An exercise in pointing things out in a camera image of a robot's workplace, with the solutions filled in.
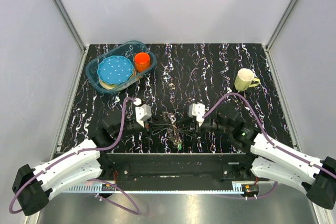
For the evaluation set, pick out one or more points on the blue plastic basket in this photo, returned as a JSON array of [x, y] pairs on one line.
[[128, 50]]

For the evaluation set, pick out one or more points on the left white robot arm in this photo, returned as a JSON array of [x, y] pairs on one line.
[[35, 187]]

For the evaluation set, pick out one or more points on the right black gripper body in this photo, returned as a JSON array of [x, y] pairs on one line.
[[209, 125]]

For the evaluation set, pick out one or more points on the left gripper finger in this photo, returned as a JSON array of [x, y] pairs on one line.
[[160, 130], [156, 123]]

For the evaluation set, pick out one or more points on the beige plate under blue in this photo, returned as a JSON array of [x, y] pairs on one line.
[[121, 86]]

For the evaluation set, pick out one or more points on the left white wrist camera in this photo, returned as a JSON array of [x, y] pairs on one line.
[[142, 112]]

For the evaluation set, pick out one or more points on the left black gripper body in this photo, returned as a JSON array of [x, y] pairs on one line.
[[136, 128]]

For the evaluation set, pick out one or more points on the orange plastic cup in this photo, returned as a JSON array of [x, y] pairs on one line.
[[142, 61]]

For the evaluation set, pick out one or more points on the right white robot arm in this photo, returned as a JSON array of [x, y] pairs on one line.
[[271, 159]]

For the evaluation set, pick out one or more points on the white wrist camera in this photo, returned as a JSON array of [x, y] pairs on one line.
[[197, 111], [142, 112]]

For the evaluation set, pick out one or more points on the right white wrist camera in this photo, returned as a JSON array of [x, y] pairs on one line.
[[197, 111]]

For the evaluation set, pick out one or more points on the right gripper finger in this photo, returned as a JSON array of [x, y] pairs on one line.
[[182, 131], [186, 122]]

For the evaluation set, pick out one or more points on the cream yellow mug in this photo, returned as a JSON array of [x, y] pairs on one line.
[[245, 79]]

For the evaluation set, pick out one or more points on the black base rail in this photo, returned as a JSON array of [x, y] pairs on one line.
[[217, 167]]

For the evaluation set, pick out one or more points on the blue dotted plate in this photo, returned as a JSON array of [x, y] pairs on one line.
[[115, 70]]

